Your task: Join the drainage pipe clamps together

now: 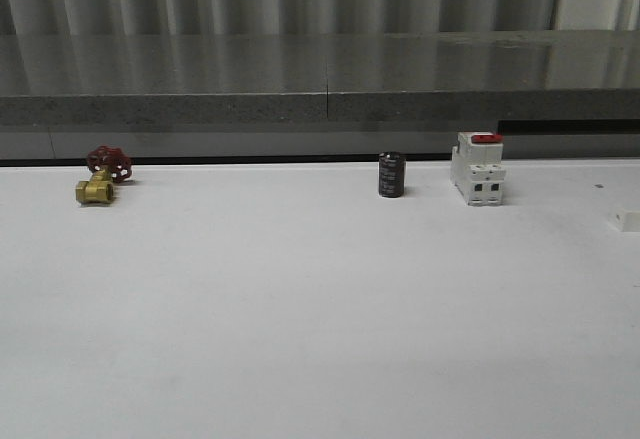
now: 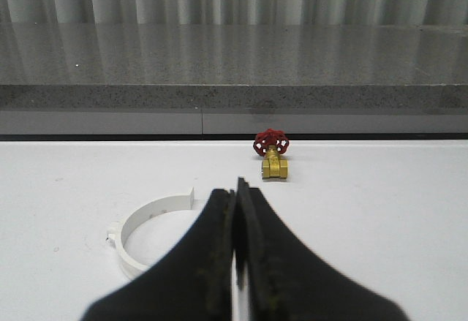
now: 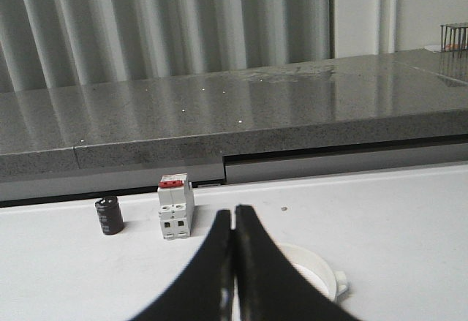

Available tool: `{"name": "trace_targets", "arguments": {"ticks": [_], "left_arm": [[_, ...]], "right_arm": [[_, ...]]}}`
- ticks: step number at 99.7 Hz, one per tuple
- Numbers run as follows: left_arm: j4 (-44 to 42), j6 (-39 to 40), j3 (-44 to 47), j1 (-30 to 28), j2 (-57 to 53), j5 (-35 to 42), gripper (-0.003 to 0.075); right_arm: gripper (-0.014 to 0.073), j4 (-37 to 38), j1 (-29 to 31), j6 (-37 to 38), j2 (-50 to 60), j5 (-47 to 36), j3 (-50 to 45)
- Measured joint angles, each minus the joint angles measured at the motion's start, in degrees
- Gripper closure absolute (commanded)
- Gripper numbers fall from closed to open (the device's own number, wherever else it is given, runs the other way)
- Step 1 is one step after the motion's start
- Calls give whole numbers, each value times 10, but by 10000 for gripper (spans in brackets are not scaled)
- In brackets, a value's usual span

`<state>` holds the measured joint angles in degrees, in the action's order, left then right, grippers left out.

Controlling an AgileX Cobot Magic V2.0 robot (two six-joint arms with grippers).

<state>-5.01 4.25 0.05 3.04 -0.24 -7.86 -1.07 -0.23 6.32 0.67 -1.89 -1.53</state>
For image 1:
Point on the black cylindrical capacitor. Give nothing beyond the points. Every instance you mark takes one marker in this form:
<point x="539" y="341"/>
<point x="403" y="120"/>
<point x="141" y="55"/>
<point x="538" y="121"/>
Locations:
<point x="391" y="174"/>

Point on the brass valve red handwheel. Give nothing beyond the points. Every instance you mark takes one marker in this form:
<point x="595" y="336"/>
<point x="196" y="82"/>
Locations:
<point x="108" y="166"/>

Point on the grey stone counter ledge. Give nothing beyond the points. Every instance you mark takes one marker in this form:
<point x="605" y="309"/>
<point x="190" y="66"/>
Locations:
<point x="196" y="97"/>

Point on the white plastic piece at edge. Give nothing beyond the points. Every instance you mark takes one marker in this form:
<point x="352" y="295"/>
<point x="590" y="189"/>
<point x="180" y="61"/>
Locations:
<point x="625" y="220"/>

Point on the white circuit breaker red switch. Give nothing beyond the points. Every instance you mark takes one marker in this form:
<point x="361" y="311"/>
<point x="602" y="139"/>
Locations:
<point x="476" y="168"/>

